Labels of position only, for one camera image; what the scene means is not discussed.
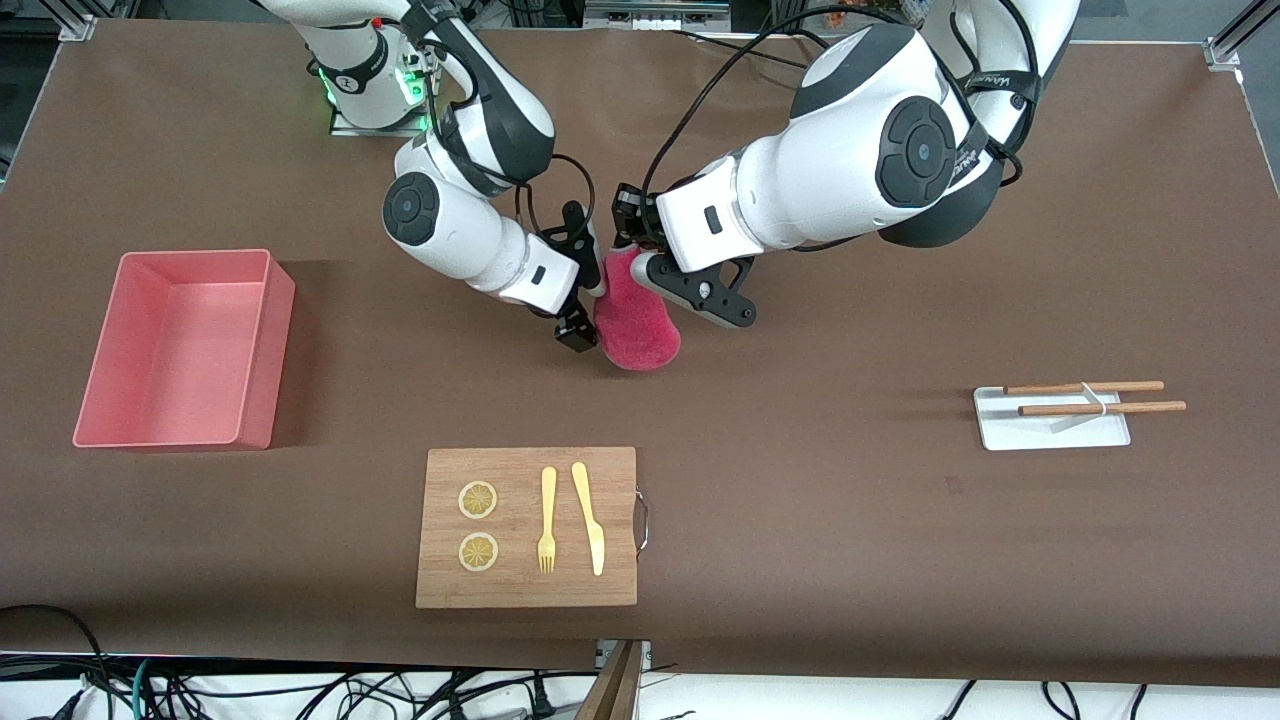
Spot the yellow plastic fork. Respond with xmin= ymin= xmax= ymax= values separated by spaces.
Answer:
xmin=537 ymin=466 xmax=558 ymax=574

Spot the yellow plastic knife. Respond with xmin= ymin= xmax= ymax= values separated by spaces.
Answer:
xmin=571 ymin=461 xmax=606 ymax=577

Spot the grey power strip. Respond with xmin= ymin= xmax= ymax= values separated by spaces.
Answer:
xmin=583 ymin=0 xmax=732 ymax=32

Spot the brown table cover sheet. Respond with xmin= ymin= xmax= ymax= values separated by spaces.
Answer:
xmin=0 ymin=18 xmax=1280 ymax=689

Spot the pink plastic bin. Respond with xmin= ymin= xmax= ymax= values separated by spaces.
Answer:
xmin=72 ymin=248 xmax=297 ymax=453

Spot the white rectangular tray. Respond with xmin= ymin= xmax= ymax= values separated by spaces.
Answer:
xmin=974 ymin=379 xmax=1188 ymax=452

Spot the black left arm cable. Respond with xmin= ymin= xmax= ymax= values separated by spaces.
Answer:
xmin=638 ymin=5 xmax=901 ymax=201

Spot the black table cable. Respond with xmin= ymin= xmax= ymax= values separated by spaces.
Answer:
xmin=672 ymin=28 xmax=793 ymax=61

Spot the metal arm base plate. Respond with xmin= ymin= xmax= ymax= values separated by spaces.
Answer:
xmin=330 ymin=50 xmax=433 ymax=138

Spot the brown wooden post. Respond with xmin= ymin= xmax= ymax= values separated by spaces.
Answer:
xmin=575 ymin=640 xmax=644 ymax=720

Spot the thick black loop cable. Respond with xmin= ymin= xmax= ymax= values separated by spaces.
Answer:
xmin=0 ymin=604 xmax=109 ymax=720

